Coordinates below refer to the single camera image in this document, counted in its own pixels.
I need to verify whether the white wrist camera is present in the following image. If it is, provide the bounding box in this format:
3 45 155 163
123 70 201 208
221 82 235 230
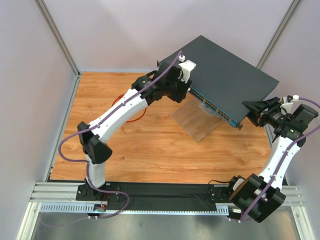
280 94 300 114
178 55 197 84

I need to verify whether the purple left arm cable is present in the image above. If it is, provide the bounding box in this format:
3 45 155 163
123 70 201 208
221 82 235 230
39 50 185 228

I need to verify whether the wooden switch stand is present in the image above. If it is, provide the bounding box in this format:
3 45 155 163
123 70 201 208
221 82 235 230
170 97 224 143

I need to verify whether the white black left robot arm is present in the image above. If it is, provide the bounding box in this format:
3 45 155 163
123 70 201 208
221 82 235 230
76 61 196 201

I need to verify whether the right aluminium frame post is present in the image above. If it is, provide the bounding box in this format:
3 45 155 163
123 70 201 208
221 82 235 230
256 0 303 70

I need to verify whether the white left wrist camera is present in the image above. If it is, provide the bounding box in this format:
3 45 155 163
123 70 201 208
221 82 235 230
178 55 197 84

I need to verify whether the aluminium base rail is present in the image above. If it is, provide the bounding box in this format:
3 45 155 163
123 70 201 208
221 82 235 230
29 181 305 216

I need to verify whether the left aluminium frame post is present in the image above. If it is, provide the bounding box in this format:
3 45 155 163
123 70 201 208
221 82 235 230
34 0 81 77

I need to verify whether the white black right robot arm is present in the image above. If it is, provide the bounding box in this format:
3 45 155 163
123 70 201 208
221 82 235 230
226 95 320 223

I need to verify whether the aluminium frame post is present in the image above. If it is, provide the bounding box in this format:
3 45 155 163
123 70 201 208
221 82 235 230
256 0 303 70
34 0 81 77

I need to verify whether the red ethernet cable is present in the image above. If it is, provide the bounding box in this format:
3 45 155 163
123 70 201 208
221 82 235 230
111 93 147 124

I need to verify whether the dark blue network switch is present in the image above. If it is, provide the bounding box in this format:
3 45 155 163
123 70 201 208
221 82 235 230
156 34 280 131

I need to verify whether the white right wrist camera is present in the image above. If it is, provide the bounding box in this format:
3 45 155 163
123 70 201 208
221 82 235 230
280 94 300 114

